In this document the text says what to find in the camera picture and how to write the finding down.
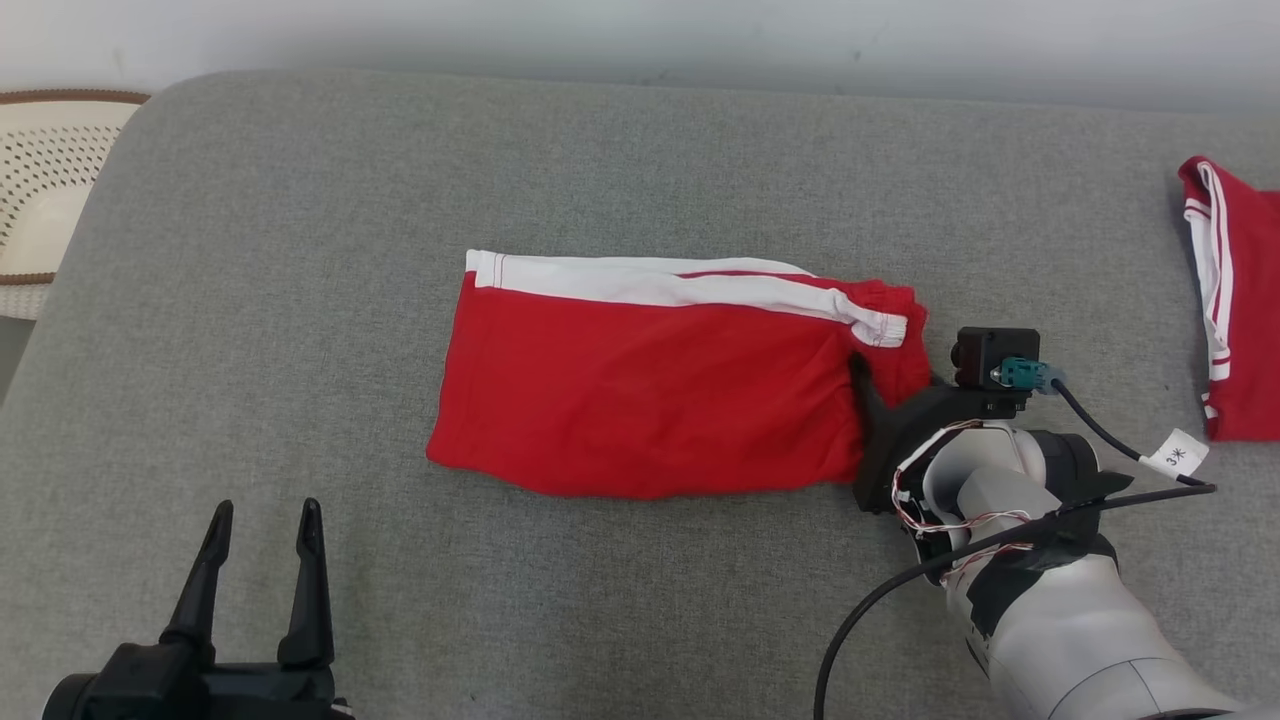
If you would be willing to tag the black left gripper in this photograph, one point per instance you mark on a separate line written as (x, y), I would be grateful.
(220, 695)

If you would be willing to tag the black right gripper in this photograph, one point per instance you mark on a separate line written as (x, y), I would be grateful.
(885, 440)

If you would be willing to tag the red shorts with white stripe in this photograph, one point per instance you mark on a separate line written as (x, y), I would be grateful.
(650, 400)

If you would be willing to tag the red white number 23 jersey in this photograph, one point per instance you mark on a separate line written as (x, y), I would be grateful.
(1250, 330)

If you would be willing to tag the cream perforated laundry basket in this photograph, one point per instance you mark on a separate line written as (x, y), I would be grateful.
(50, 180)

